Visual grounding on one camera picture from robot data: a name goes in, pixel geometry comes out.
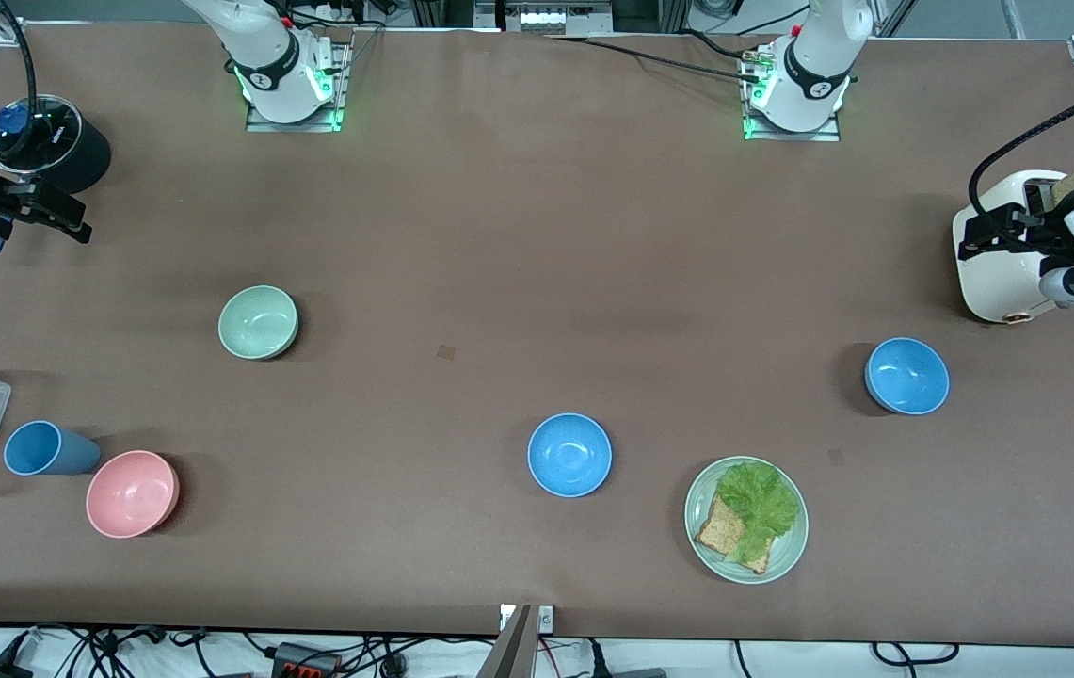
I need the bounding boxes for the blue bowl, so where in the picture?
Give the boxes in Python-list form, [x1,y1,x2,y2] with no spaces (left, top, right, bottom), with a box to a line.
[865,337,951,416]
[527,412,613,498]

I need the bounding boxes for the pale green bowl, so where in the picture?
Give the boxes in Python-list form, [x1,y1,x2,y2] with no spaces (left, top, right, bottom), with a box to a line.
[218,285,299,361]

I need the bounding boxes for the pink bowl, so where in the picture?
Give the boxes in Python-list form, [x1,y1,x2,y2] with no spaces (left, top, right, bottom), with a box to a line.
[86,450,181,540]

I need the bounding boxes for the white toaster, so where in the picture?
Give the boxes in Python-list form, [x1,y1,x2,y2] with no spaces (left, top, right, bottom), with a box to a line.
[954,169,1074,325]

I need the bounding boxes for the black cylindrical jar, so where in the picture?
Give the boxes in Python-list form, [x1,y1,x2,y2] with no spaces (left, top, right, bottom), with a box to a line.
[0,94,113,195]

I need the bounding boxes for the blue plastic cup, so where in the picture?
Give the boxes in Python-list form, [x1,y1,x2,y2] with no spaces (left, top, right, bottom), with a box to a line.
[4,420,103,476]

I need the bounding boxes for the green lettuce leaf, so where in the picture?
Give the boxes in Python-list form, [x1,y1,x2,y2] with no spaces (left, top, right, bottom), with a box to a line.
[717,460,801,564]

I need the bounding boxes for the pale green plate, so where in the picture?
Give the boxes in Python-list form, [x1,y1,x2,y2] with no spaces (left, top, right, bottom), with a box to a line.
[684,456,810,585]

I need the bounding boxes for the brown bread slice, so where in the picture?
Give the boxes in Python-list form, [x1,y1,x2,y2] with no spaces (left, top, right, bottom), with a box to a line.
[695,494,773,575]

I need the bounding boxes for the white power strip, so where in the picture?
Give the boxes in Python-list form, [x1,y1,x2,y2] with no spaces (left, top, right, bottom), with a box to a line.
[474,0,615,37]

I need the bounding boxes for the black box with orange connectors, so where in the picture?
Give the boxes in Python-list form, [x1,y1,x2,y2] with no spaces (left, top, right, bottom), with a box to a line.
[271,642,344,678]

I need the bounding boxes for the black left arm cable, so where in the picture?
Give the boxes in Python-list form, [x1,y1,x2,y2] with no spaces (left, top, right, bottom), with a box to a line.
[968,73,1074,222]

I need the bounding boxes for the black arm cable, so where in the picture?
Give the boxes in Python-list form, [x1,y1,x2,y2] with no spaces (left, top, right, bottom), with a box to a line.
[0,0,40,156]
[968,73,1074,222]

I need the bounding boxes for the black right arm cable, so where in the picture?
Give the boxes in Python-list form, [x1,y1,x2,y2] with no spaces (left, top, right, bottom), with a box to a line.
[0,0,40,156]

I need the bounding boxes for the thin black cable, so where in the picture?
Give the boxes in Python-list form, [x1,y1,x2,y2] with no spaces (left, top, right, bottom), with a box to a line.
[544,34,765,84]

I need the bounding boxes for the black looped cable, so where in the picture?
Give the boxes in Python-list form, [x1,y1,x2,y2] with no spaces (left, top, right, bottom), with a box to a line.
[871,641,961,667]

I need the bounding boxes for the tangled black cables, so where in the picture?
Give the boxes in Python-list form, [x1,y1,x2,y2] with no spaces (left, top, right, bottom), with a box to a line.
[0,621,217,678]

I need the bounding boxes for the metal table edge bracket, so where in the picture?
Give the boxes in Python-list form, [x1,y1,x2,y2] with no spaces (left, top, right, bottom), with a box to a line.
[499,605,555,634]

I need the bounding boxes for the grey camera mount pole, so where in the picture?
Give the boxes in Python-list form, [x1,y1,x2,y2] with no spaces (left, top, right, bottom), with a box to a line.
[475,605,535,678]

